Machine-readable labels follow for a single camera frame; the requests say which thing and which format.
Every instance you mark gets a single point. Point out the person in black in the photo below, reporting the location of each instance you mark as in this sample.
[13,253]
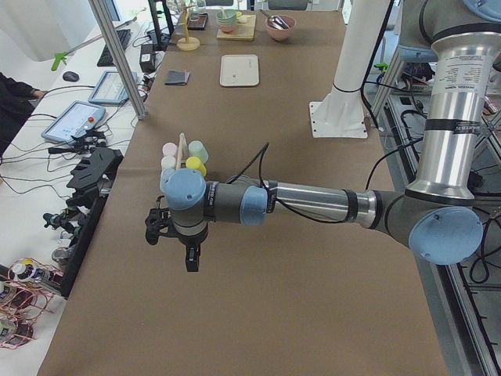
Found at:
[16,107]

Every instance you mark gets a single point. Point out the green stacked bowls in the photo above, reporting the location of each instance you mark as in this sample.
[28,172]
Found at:
[227,20]

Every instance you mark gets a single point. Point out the yellow cup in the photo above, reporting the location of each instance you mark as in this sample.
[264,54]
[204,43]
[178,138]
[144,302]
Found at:
[196,164]

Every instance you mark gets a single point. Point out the black teleoperation leader device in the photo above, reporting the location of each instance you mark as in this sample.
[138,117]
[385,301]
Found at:
[91,181]

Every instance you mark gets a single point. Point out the pink cup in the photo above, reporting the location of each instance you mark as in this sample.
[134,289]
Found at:
[170,149]

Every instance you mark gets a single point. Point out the cream cup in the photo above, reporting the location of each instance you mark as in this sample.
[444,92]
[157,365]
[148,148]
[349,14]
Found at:
[168,162]

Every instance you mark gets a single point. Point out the pink bowl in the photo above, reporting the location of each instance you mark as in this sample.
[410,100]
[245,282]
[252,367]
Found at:
[281,34]

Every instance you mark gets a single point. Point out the dark brown small tray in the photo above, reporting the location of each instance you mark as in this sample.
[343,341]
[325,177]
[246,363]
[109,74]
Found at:
[197,22]

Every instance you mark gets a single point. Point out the near teach pendant tablet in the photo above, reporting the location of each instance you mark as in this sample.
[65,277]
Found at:
[79,118]

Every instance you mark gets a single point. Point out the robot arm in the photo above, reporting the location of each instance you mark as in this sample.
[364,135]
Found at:
[433,217]

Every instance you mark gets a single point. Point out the black power adapter box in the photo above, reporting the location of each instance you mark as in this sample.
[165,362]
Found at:
[147,59]

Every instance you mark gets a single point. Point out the cream rabbit tray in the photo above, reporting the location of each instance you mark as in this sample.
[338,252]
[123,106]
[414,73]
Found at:
[239,71]

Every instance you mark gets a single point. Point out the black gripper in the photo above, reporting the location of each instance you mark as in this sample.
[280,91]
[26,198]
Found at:
[190,243]

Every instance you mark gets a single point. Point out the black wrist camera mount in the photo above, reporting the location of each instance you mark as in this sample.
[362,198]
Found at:
[158,223]

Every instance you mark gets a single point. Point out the far teach pendant tablet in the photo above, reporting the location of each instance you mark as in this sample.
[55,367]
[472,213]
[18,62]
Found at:
[109,90]

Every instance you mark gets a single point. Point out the wooden cutting board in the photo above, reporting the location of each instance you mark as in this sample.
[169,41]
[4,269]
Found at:
[243,33]

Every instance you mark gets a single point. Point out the grey folded cloth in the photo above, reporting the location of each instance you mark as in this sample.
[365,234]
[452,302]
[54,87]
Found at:
[177,77]

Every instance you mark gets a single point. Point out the green cup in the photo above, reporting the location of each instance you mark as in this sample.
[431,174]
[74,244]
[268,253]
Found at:
[198,149]

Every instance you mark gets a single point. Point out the black computer mouse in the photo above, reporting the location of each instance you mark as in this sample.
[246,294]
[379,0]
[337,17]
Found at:
[71,76]

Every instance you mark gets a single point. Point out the aluminium frame post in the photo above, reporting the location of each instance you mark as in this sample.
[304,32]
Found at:
[106,26]

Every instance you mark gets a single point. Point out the teach pendant tablet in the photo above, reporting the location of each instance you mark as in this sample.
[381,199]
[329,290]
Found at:
[79,118]
[109,90]

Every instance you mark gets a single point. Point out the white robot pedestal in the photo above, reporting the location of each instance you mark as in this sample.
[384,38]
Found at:
[341,113]

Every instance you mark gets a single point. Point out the wooden mug tree stand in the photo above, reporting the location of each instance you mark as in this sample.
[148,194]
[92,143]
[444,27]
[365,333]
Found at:
[187,42]

